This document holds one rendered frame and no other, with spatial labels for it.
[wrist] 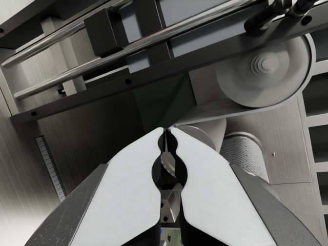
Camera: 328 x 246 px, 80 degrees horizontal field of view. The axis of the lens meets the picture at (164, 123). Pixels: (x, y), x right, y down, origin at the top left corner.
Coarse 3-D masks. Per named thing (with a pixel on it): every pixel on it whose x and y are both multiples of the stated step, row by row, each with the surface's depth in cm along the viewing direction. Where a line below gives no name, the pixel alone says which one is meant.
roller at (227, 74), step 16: (288, 48) 31; (304, 48) 30; (224, 64) 34; (304, 64) 30; (224, 80) 35; (240, 80) 34; (288, 80) 32; (240, 96) 35; (256, 96) 34; (272, 96) 33; (288, 96) 32
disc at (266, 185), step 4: (248, 172) 37; (252, 176) 36; (256, 176) 36; (256, 180) 36; (260, 180) 36; (264, 180) 36; (264, 184) 36; (268, 184) 36; (268, 188) 36; (272, 188) 36; (272, 192) 36; (276, 192) 36; (276, 196) 36
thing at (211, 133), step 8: (216, 120) 49; (224, 120) 57; (184, 128) 39; (192, 128) 38; (200, 128) 38; (208, 128) 41; (216, 128) 45; (224, 128) 53; (192, 136) 39; (200, 136) 39; (208, 136) 38; (216, 136) 41; (208, 144) 39; (216, 144) 39; (168, 152) 42; (168, 160) 43; (168, 168) 43
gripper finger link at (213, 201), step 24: (168, 144) 12; (192, 144) 11; (192, 168) 9; (216, 168) 9; (192, 192) 8; (216, 192) 8; (240, 192) 8; (192, 216) 7; (216, 216) 7; (240, 216) 7; (192, 240) 7; (216, 240) 6; (240, 240) 6; (264, 240) 6
